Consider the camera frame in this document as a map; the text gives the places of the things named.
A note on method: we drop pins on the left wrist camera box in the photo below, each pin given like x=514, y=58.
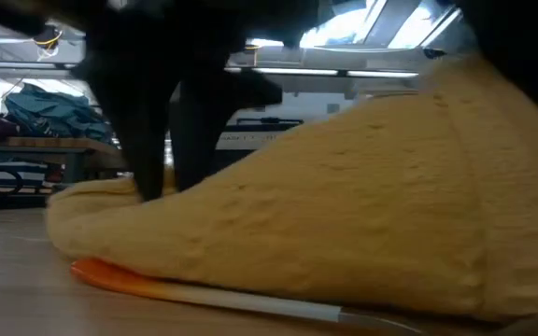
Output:
x=255, y=89

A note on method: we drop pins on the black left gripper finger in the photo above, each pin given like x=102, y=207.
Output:
x=196, y=130
x=145, y=140

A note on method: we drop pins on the small black ceiling fixture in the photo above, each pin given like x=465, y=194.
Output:
x=434, y=53

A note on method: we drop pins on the navy fabric basket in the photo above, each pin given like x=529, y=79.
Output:
x=250, y=140

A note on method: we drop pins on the long ceiling light tube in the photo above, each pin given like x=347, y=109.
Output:
x=297, y=71
x=12, y=64
x=381, y=74

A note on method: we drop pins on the yellow towel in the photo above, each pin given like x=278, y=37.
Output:
x=344, y=210

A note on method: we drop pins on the teal cloth pile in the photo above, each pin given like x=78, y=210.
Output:
x=54, y=112

